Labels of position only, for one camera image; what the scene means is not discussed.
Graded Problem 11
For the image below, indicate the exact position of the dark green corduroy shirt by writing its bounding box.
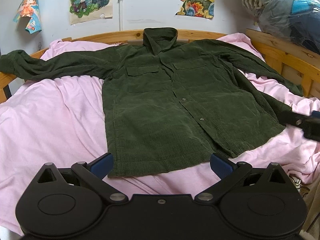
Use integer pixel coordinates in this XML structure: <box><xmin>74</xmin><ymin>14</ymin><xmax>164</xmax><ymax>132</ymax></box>
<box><xmin>1</xmin><ymin>28</ymin><xmax>303</xmax><ymax>177</ymax></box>

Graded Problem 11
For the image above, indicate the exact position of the plastic bag of clothes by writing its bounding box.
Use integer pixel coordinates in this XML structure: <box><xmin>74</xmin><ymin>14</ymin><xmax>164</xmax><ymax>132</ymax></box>
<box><xmin>241</xmin><ymin>0</ymin><xmax>319</xmax><ymax>54</ymax></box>

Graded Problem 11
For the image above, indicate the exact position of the pink bed sheet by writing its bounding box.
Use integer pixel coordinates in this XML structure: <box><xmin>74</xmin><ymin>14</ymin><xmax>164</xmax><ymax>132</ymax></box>
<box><xmin>1</xmin><ymin>40</ymin><xmax>319</xmax><ymax>236</ymax></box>

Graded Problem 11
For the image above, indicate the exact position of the blond anime character poster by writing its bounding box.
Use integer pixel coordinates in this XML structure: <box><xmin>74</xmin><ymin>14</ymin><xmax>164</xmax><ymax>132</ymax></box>
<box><xmin>69</xmin><ymin>0</ymin><xmax>113</xmax><ymax>25</ymax></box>

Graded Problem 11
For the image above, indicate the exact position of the orange-haired anime poster curled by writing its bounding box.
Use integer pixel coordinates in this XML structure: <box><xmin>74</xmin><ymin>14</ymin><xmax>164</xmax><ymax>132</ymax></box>
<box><xmin>12</xmin><ymin>0</ymin><xmax>42</xmax><ymax>34</ymax></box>

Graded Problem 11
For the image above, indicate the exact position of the white wall conduit pipe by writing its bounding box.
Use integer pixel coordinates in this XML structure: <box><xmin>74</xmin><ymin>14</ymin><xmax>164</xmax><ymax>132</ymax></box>
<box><xmin>118</xmin><ymin>0</ymin><xmax>124</xmax><ymax>31</ymax></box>

